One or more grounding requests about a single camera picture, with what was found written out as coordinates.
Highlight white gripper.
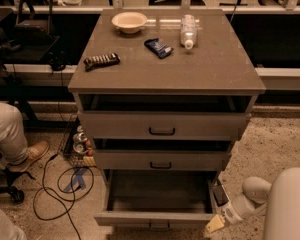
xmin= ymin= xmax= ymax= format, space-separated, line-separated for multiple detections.
xmin=205 ymin=193 xmax=267 ymax=234

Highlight grey bottom drawer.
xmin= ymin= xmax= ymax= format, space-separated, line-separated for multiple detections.
xmin=95 ymin=170 xmax=218 ymax=231

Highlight grey drawer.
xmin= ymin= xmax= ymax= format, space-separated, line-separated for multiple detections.
xmin=78 ymin=111 xmax=250 ymax=141
xmin=95 ymin=170 xmax=218 ymax=231
xmin=94 ymin=139 xmax=231 ymax=171

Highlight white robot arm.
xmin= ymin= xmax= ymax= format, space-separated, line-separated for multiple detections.
xmin=205 ymin=167 xmax=300 ymax=240

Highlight grey middle drawer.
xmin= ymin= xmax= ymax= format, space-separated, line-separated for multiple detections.
xmin=94 ymin=139 xmax=231 ymax=171

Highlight grey drawer cabinet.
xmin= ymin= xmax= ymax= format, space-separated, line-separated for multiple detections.
xmin=67 ymin=7 xmax=267 ymax=198

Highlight grey top drawer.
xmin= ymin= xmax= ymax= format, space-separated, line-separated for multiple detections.
xmin=78 ymin=111 xmax=250 ymax=141

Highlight black floor pedal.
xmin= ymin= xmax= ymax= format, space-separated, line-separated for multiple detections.
xmin=213 ymin=185 xmax=229 ymax=206

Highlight blue snack packet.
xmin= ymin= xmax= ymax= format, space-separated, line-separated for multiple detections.
xmin=144 ymin=38 xmax=174 ymax=59

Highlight clear plastic water bottle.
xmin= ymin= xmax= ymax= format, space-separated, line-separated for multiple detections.
xmin=180 ymin=14 xmax=197 ymax=50

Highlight tan shoe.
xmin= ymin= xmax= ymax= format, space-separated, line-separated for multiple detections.
xmin=8 ymin=141 xmax=49 ymax=172

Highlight dark striped snack bar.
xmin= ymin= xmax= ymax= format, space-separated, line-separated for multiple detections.
xmin=83 ymin=53 xmax=120 ymax=72

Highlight black office chair base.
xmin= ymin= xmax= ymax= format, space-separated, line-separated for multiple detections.
xmin=0 ymin=153 xmax=34 ymax=204

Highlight white bowl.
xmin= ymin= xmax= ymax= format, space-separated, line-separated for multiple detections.
xmin=111 ymin=12 xmax=147 ymax=34

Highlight person leg beige trousers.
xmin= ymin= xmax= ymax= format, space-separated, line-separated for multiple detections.
xmin=0 ymin=103 xmax=28 ymax=165

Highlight black bag on shelf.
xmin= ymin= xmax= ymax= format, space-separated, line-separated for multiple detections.
xmin=14 ymin=0 xmax=53 ymax=45

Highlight black floor cable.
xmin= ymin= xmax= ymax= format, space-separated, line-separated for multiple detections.
xmin=32 ymin=153 xmax=95 ymax=240

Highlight wire basket with cans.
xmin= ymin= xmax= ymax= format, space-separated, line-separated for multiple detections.
xmin=59 ymin=118 xmax=95 ymax=167

